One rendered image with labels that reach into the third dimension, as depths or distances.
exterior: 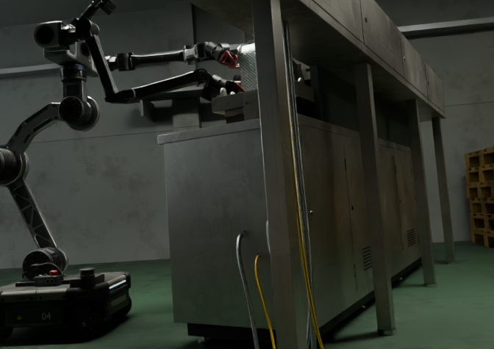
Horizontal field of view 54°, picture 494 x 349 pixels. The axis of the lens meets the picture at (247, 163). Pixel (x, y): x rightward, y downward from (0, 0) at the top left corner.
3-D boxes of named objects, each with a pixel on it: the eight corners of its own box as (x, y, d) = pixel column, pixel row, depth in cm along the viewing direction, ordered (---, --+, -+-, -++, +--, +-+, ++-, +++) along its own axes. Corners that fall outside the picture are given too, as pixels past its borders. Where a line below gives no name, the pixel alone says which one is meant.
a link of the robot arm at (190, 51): (184, 65, 280) (181, 45, 278) (194, 64, 281) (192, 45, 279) (198, 62, 239) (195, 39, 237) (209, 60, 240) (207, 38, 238)
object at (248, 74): (243, 107, 221) (240, 67, 222) (290, 98, 209) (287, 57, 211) (242, 107, 220) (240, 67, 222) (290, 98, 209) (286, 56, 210)
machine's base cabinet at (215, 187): (356, 261, 421) (347, 164, 428) (434, 261, 390) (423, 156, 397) (173, 346, 203) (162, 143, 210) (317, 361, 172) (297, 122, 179)
